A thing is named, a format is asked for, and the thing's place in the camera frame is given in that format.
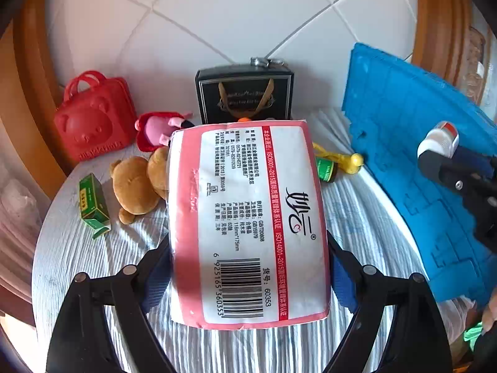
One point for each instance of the green small box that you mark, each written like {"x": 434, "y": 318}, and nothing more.
{"x": 92, "y": 205}

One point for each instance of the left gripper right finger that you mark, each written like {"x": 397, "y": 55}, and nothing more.
{"x": 417, "y": 341}

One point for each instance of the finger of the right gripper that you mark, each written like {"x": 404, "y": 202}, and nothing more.
{"x": 453, "y": 175}

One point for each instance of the pink tissue pack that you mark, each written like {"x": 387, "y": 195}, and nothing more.
{"x": 246, "y": 227}

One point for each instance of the blue plastic storage crate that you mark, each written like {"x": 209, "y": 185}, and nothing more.
{"x": 391, "y": 106}

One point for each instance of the red bear-shaped bag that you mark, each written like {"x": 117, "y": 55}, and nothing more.
{"x": 97, "y": 116}

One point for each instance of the metal flask on bag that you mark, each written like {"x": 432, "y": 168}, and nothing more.
{"x": 266, "y": 62}

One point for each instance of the brown bear plush toy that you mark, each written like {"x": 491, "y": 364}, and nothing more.
{"x": 139, "y": 184}

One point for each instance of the striped blue white tablecloth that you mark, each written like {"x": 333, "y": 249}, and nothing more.
{"x": 358, "y": 214}

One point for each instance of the red pink plush toy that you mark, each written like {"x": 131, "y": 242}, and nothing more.
{"x": 154, "y": 129}

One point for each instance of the small white red bottle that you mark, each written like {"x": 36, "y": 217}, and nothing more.
{"x": 443, "y": 139}

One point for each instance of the yellow plastic slingshot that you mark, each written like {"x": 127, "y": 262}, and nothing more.
{"x": 350, "y": 164}

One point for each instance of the brown bottle green label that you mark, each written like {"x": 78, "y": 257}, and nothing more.
{"x": 326, "y": 169}

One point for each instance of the black gift bag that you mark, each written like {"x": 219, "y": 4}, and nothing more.
{"x": 229, "y": 93}

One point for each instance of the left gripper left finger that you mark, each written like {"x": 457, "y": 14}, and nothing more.
{"x": 81, "y": 341}

